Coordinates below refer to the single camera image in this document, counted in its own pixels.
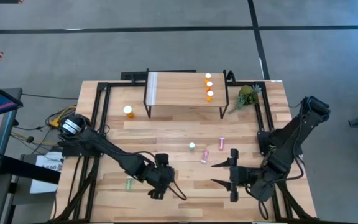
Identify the black power strip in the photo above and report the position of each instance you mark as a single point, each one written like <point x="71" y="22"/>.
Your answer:
<point x="132" y="75"/>

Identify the wooden shelf with black legs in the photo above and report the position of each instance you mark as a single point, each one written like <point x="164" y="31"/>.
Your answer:
<point x="179" y="90"/>

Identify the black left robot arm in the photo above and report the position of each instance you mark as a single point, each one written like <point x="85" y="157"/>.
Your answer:
<point x="110" y="149"/>

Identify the pink medicine bottle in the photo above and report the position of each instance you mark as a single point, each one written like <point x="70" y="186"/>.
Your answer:
<point x="221" y="143"/>
<point x="204" y="157"/>

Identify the left arm's black base plate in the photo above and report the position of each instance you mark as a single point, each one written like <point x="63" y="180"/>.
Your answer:
<point x="73" y="152"/>

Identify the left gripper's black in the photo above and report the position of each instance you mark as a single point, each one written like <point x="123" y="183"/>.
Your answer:
<point x="160" y="175"/>

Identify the right arm's black base plate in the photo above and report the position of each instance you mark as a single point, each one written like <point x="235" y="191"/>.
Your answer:
<point x="263" y="146"/>

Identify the large orange medicine bottle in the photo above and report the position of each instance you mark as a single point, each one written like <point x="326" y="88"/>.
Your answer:
<point x="128" y="109"/>

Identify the green medicine bottle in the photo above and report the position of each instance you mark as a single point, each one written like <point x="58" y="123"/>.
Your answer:
<point x="128" y="183"/>
<point x="191" y="145"/>

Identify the green potted artificial plant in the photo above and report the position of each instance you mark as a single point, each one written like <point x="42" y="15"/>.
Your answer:
<point x="247" y="95"/>

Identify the small orange medicine bottle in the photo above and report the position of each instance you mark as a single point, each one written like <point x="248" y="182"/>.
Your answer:
<point x="210" y="94"/>
<point x="208" y="76"/>
<point x="209" y="84"/>

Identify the black metal beam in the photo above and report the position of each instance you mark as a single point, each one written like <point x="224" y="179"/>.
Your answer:
<point x="26" y="169"/>

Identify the grey monitor stand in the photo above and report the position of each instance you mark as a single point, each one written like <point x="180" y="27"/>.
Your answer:
<point x="6" y="140"/>

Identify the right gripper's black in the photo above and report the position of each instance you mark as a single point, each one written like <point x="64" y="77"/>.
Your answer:
<point x="244" y="177"/>

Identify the white paper sheet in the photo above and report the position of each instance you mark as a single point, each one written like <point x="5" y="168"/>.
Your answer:
<point x="50" y="160"/>

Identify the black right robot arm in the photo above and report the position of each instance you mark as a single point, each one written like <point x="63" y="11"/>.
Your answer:
<point x="291" y="140"/>

